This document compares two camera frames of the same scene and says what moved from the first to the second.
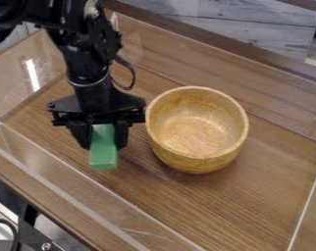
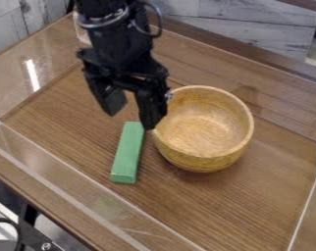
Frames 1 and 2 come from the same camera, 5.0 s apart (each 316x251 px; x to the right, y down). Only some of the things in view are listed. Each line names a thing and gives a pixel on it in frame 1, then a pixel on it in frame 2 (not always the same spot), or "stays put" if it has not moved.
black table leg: x=31 y=215 stays put
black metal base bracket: x=32 y=240 stays put
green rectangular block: x=103 y=148 to x=125 y=169
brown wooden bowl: x=197 y=125 stays put
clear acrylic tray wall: x=221 y=168 stays put
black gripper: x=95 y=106 to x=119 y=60
